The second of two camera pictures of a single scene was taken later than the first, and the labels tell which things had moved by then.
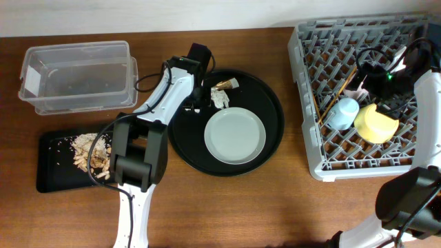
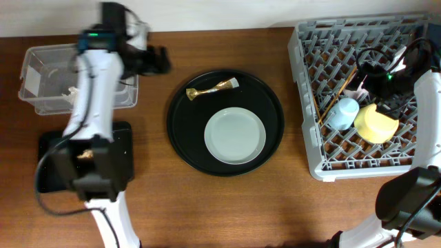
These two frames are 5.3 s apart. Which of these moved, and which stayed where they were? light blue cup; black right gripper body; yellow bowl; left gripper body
Moved: left gripper body
Stayed: light blue cup; black right gripper body; yellow bowl
